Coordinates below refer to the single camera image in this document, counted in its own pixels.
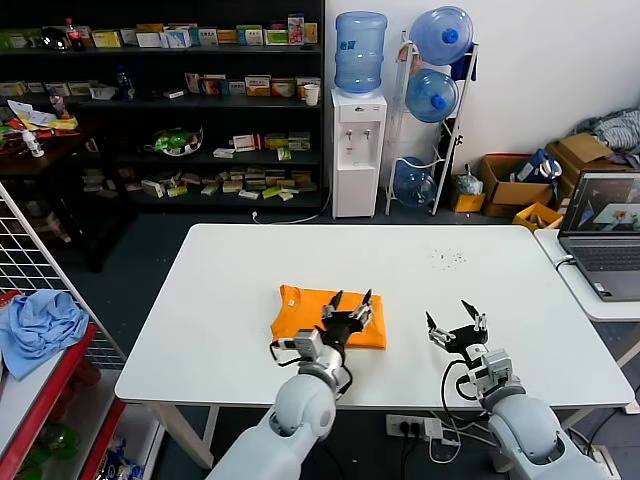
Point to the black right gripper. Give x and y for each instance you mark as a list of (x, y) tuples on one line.
[(470, 341)]

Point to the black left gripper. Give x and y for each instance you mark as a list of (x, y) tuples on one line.
[(340, 330)]

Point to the orange t-shirt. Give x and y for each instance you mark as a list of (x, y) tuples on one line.
[(300, 320)]

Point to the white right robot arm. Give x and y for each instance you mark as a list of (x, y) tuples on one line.
[(525, 430)]

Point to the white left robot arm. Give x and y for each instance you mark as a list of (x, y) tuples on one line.
[(305, 410)]

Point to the striped grey clothes pile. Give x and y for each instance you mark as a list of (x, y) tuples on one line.
[(616, 130)]

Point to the large white table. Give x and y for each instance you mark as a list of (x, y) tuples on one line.
[(500, 280)]

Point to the white power strip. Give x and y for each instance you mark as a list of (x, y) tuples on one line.
[(404, 427)]

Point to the small white side table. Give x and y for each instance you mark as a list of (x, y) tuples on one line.
[(574, 292)]

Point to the white water dispenser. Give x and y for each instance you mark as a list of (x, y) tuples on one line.
[(354, 190)]

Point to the yellow open bin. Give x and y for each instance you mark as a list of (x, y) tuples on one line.
[(529, 215)]

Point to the white metal jug rack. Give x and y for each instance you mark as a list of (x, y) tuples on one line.
[(438, 195)]

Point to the red trimmed cardboard box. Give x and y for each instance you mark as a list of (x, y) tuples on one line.
[(514, 195)]

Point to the clear plastic bag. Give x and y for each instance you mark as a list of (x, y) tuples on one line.
[(469, 182)]

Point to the grey open laptop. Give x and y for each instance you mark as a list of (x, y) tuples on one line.
[(604, 260)]

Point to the small green box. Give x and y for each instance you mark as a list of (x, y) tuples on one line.
[(284, 154)]

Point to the blue shopping bag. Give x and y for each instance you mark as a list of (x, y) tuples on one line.
[(536, 167)]

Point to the black metal stand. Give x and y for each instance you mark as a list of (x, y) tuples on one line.
[(456, 141)]

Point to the white box red stripe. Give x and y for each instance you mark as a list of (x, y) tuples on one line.
[(246, 143)]

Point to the flat white box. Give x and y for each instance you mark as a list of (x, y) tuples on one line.
[(224, 153)]

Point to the large brown cardboard box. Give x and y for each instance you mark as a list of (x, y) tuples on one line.
[(584, 150)]

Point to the white paper cup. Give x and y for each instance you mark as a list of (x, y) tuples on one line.
[(311, 95)]

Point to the white orange medicine box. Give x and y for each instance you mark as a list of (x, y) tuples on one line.
[(300, 86)]

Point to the orange green medicine box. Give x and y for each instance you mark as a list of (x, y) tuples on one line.
[(284, 88)]

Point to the white yellow medicine box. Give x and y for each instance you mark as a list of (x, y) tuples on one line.
[(258, 86)]

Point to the black shelf unit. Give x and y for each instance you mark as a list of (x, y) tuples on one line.
[(224, 102)]

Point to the glass bowl green packets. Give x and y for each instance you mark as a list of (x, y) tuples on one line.
[(174, 140)]

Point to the labelled blue water jug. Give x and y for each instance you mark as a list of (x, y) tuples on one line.
[(360, 55)]

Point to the dark blue hanging cloth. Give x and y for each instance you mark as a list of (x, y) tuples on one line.
[(466, 67)]

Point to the red white medicine box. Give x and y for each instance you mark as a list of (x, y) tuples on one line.
[(206, 84)]

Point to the small yellow orange box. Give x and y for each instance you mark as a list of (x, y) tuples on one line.
[(311, 32)]

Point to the tall pink white box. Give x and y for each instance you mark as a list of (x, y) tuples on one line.
[(296, 30)]

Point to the white teal medicine box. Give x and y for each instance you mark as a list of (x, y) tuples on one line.
[(250, 36)]

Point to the crumpled light blue cloth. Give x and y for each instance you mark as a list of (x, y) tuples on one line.
[(39, 325)]

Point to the red framed cart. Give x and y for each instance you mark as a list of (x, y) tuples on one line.
[(49, 400)]

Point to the green plastic bottle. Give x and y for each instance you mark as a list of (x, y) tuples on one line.
[(59, 440)]

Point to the blue drink bottle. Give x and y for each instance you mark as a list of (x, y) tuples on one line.
[(125, 85)]

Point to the blue white medicine box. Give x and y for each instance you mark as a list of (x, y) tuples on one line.
[(176, 38)]

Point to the dark wooden table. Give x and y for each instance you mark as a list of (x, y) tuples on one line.
[(64, 150)]

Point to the small white bottle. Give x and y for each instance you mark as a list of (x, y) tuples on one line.
[(34, 144)]

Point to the purple drink bottle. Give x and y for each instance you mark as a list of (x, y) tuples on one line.
[(59, 102)]

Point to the yellow green medicine box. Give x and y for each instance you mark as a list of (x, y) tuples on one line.
[(107, 39)]

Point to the paper and snack pile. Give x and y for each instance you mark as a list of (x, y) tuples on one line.
[(34, 117)]

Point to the cola bottle red cap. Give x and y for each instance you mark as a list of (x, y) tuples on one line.
[(76, 35)]

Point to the shiny black helmet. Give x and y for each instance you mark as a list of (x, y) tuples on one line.
[(54, 37)]

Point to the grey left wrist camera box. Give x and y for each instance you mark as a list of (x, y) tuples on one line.
[(309, 342)]

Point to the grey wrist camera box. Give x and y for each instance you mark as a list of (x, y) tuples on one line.
[(497, 370), (309, 342)]

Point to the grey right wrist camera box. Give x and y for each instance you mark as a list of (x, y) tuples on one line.
[(497, 370)]

